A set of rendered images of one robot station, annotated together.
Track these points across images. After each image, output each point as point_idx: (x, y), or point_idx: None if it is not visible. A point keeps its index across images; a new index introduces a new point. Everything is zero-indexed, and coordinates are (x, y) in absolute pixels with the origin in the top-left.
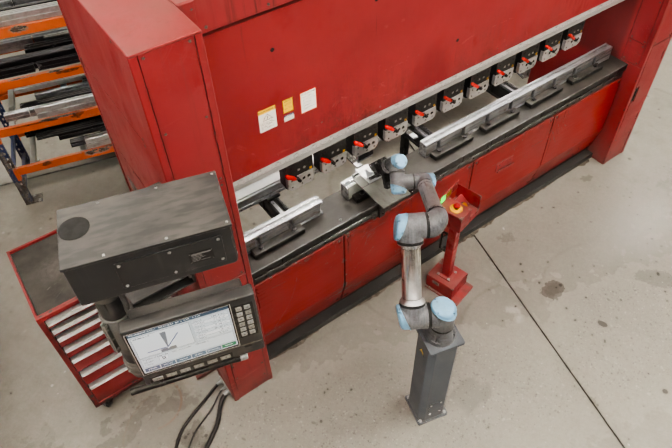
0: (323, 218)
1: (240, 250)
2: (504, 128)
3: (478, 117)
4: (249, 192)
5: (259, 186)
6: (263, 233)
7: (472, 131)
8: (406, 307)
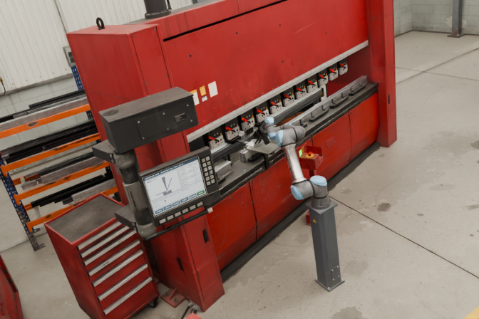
0: (234, 172)
1: None
2: (323, 117)
3: (306, 113)
4: None
5: None
6: None
7: (306, 122)
8: (296, 183)
